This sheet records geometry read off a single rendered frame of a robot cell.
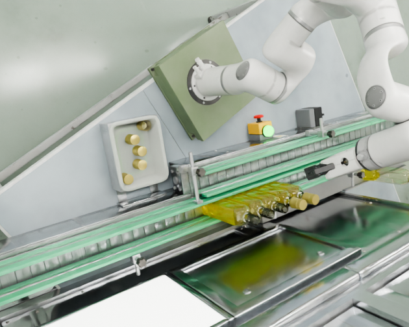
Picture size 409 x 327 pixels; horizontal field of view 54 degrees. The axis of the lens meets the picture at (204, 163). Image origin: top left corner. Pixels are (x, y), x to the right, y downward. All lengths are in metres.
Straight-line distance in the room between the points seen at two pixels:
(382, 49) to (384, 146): 0.19
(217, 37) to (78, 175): 0.66
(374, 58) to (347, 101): 1.21
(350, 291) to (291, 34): 0.68
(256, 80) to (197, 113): 0.32
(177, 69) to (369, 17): 0.64
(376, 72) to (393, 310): 0.54
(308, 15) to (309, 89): 0.80
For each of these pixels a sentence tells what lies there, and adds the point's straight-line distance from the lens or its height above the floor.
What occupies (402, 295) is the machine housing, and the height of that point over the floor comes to 1.49.
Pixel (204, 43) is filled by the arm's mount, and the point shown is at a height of 0.84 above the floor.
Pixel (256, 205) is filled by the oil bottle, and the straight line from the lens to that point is 1.25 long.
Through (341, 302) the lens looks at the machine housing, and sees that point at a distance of 1.08.
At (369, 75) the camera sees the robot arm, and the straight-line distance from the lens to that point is 0.86.
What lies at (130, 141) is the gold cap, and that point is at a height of 0.81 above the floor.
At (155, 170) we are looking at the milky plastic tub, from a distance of 1.39.
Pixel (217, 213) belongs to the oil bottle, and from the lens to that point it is 1.30.
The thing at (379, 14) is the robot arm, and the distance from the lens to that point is 0.97.
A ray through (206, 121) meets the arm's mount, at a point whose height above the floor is 0.84.
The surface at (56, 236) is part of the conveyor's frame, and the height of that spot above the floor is 0.88.
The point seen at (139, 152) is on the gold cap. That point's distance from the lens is 1.32.
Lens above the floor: 2.02
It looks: 57 degrees down
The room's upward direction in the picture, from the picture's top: 100 degrees clockwise
